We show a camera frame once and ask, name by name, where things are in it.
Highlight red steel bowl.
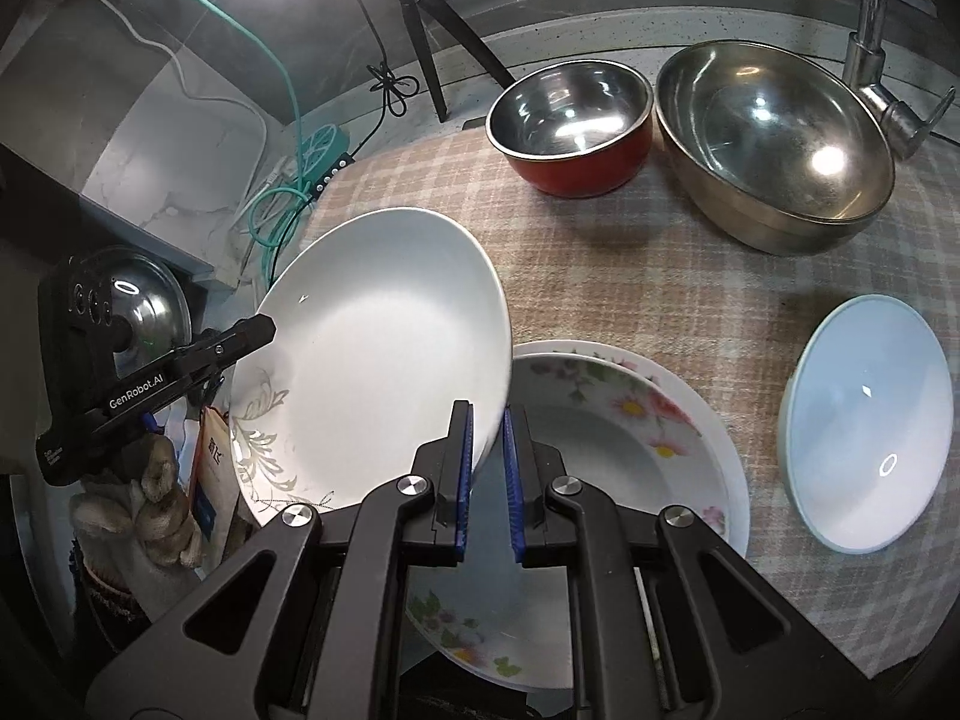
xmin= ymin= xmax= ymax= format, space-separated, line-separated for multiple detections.
xmin=485 ymin=59 xmax=654 ymax=200

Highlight checkered table cloth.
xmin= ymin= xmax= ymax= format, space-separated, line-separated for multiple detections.
xmin=304 ymin=130 xmax=958 ymax=673

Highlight white cable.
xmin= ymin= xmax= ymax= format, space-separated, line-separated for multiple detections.
xmin=55 ymin=0 xmax=272 ymax=242

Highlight small white bowl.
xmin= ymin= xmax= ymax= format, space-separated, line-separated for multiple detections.
xmin=776 ymin=294 xmax=953 ymax=554

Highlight black mini tripod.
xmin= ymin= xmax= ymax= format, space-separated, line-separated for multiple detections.
xmin=373 ymin=0 xmax=518 ymax=125

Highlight red white paper bag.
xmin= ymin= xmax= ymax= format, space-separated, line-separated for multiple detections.
xmin=189 ymin=406 xmax=249 ymax=562

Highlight plain white plate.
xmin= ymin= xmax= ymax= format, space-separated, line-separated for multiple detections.
xmin=229 ymin=208 xmax=512 ymax=525

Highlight floral plate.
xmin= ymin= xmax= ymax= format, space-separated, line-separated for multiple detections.
xmin=407 ymin=340 xmax=750 ymax=692

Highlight chrome kitchen faucet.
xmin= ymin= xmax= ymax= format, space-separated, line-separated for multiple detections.
xmin=843 ymin=0 xmax=957 ymax=160

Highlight steel pot lid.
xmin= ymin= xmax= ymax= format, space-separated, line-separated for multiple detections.
xmin=82 ymin=247 xmax=194 ymax=379

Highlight large steel bowl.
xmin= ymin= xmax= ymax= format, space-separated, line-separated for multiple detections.
xmin=654 ymin=41 xmax=895 ymax=255

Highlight teal coiled cable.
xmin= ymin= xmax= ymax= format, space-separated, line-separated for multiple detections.
xmin=122 ymin=0 xmax=335 ymax=280

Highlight black light cable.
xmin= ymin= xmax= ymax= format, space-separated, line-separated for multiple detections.
xmin=340 ymin=0 xmax=422 ymax=160

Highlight gloved left hand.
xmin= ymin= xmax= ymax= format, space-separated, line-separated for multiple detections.
xmin=68 ymin=433 xmax=203 ymax=621

